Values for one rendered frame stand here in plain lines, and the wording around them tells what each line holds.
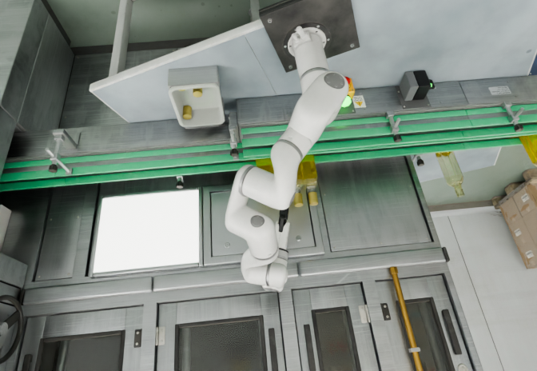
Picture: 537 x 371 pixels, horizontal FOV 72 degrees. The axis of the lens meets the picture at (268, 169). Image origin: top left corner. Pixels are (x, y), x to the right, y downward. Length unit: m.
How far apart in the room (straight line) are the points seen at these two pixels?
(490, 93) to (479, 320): 3.60
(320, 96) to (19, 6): 1.50
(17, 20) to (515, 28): 1.95
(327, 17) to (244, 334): 1.11
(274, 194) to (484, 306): 4.30
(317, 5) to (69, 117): 1.33
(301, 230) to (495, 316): 3.81
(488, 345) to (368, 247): 3.54
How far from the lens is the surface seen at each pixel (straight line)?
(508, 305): 5.19
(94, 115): 2.00
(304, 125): 0.95
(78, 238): 1.70
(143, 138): 1.56
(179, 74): 1.35
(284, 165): 0.92
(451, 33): 1.50
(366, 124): 1.47
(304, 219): 1.52
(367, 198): 1.64
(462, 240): 5.20
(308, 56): 1.18
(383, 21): 1.35
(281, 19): 1.21
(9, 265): 1.66
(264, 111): 1.44
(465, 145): 1.77
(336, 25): 1.27
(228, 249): 1.48
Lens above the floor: 1.72
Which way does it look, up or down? 29 degrees down
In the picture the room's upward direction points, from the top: 174 degrees clockwise
